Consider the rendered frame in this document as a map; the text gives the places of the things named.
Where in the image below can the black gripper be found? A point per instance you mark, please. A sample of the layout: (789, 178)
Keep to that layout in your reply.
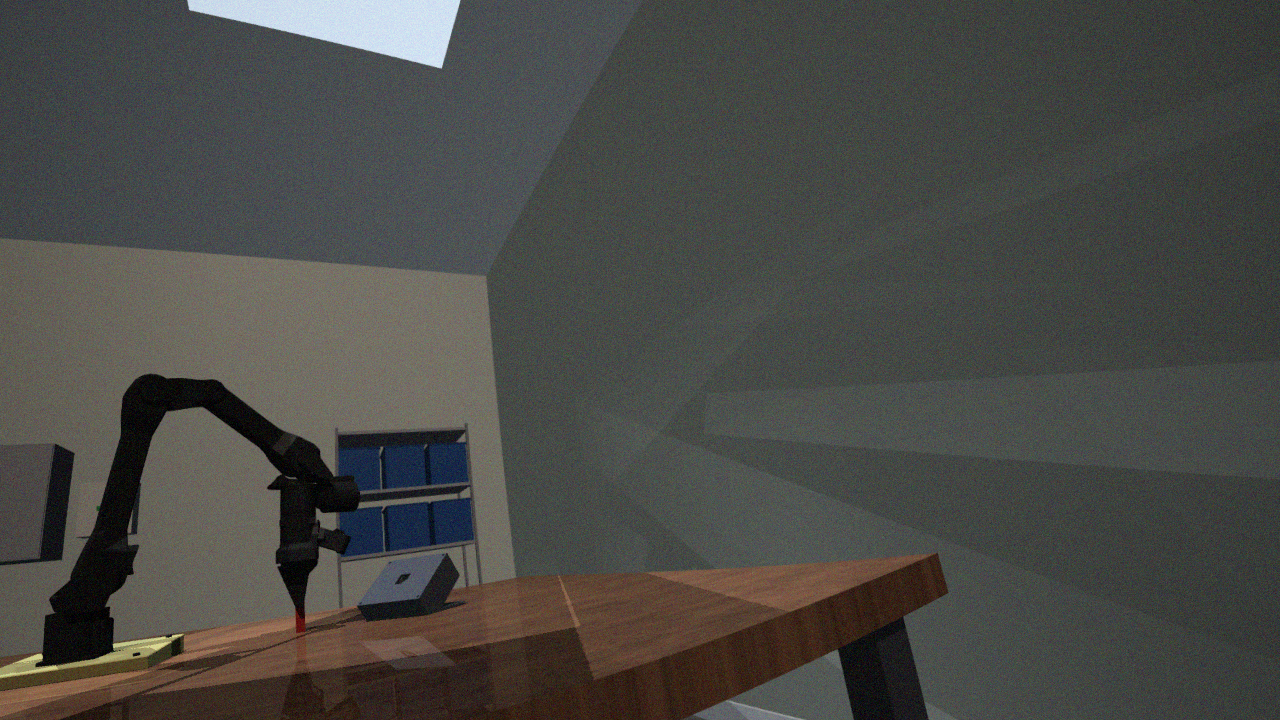
(297, 555)

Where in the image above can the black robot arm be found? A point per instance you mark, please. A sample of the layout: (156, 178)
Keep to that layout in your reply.
(81, 628)

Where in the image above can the grey sloped panel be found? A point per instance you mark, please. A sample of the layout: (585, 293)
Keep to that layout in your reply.
(411, 587)

